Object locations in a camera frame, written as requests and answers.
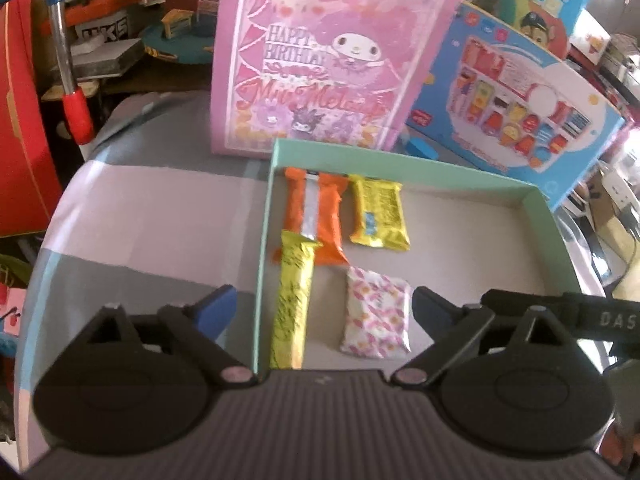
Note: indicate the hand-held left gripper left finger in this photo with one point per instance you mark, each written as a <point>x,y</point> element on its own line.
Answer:
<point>219,310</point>

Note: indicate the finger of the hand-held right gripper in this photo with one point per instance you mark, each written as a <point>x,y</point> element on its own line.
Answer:
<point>525,300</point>

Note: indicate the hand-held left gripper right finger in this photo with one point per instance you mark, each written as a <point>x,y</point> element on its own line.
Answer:
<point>431,312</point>

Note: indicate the teal cardboard box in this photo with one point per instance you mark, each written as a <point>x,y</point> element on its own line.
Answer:
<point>400,162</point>

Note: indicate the white pink patterned snack packet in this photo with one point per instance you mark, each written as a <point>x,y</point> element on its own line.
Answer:
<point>375,315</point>

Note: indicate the long yellow snack stick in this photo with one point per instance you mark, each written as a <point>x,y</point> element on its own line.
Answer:
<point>292,300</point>

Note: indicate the yellow snack packet blue mark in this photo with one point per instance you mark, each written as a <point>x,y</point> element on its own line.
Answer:
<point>380,215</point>

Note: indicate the orange snack packet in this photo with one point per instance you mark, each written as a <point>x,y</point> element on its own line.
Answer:
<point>331,220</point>

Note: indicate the small blue block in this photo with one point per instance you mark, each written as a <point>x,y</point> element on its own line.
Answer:
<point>422,149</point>

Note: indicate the blue toy box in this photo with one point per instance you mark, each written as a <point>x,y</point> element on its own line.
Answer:
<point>525,105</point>

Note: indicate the silver pole with red grip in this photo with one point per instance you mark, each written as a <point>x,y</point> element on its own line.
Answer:
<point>75,115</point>

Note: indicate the red cardboard box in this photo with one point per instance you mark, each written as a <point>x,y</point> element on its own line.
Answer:
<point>25,135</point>

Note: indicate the round toy with small houses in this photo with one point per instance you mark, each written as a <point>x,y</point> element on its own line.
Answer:
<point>175,45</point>

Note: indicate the pink My Melody box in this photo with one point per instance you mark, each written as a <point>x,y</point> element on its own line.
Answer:
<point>325,60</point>

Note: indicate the grey flat box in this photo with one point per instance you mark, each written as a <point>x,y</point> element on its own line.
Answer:
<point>105,55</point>

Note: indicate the cartoon dog toy box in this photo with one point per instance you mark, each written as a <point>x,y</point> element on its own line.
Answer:
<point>540,5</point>

